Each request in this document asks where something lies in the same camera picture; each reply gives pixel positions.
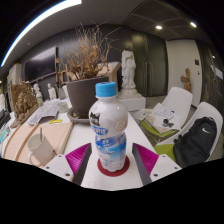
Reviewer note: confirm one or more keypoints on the small clear cup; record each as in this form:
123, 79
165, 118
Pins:
62, 106

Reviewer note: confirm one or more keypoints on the flat round red coaster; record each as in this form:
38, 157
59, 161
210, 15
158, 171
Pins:
113, 173

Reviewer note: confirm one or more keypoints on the grey potted dried plant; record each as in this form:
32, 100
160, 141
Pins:
81, 95

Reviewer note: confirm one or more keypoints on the white chair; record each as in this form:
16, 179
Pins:
178, 96
208, 110

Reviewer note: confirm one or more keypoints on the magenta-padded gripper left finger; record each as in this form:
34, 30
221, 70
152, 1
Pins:
76, 159

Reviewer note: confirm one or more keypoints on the white ceramic mug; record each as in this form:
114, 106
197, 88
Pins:
41, 151

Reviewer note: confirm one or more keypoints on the small green-tinted bottle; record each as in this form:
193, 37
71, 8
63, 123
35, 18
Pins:
39, 98

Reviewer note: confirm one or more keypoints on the cardboard box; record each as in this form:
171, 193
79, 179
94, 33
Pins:
113, 71

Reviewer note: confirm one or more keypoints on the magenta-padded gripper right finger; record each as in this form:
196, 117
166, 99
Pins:
146, 159

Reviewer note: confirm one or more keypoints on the small white figurine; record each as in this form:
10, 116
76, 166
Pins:
51, 91

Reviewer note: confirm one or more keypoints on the blue-capped milky drink bottle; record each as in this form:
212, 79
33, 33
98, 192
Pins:
108, 123

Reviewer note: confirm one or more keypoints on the grey plant saucer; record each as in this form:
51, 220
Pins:
75, 118

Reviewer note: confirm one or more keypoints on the brown carved wood sculpture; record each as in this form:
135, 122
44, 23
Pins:
23, 103

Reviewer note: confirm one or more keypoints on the black wall screen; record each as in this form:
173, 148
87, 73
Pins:
40, 65

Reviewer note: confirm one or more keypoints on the light wooden board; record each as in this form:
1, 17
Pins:
56, 133

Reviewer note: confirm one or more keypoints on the gold stirring stick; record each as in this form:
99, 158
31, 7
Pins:
41, 135

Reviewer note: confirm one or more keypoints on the white pedestal block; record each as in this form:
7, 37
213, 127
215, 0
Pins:
133, 100

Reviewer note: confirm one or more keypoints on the wooden standing figure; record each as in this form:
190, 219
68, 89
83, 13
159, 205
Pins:
186, 80

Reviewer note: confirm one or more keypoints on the recessed ceiling light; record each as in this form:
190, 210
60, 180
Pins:
159, 27
193, 24

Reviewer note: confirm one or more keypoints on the stack of papers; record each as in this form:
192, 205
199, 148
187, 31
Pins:
156, 116

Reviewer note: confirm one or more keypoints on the wooden easel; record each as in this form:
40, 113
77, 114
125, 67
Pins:
61, 78

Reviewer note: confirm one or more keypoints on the small yellow marker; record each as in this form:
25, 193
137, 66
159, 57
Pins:
55, 121

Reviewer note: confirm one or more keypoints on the black backpack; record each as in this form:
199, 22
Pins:
195, 143

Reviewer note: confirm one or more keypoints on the white stone statue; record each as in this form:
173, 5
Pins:
128, 68

